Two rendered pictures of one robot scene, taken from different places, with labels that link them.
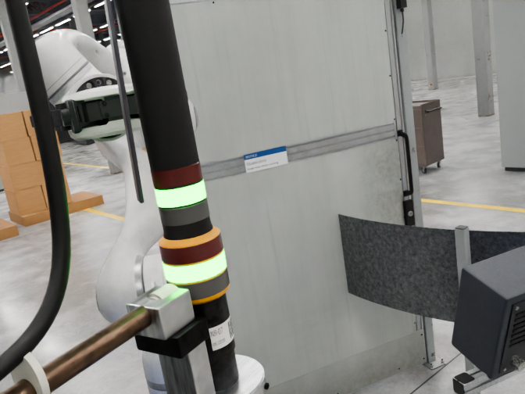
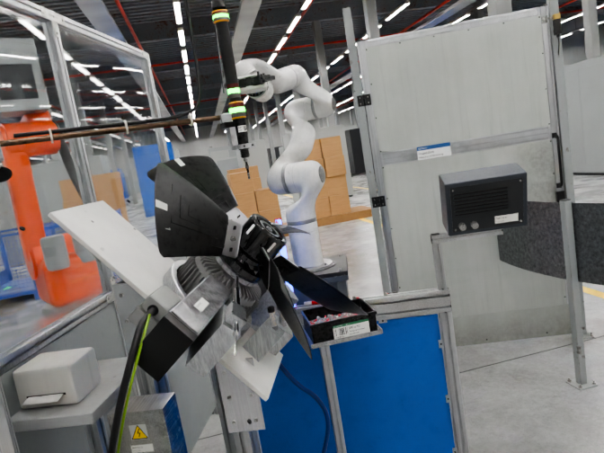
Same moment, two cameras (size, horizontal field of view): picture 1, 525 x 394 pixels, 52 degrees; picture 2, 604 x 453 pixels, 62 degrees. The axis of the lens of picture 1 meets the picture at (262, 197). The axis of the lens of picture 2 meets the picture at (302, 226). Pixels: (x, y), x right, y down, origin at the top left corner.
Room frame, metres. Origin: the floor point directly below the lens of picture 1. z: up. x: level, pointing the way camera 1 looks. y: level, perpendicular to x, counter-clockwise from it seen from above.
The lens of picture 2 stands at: (-0.84, -0.72, 1.41)
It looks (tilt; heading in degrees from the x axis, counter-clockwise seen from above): 8 degrees down; 28
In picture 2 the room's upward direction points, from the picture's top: 9 degrees counter-clockwise
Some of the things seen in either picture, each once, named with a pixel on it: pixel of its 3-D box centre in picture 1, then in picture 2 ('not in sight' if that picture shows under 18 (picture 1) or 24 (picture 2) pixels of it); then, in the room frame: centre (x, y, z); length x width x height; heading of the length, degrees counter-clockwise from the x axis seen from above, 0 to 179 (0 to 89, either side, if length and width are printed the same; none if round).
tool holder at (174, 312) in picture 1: (200, 341); (237, 131); (0.35, 0.06, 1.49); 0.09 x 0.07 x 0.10; 145
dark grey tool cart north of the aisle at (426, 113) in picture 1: (413, 137); not in sight; (7.05, -2.11, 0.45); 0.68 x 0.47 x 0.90; 41
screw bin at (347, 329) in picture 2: not in sight; (338, 321); (0.60, -0.03, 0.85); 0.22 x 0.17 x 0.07; 127
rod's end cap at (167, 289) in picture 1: (165, 302); not in sight; (0.33, 0.07, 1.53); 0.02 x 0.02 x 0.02; 55
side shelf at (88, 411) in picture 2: not in sight; (85, 389); (0.06, 0.53, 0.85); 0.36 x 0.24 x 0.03; 20
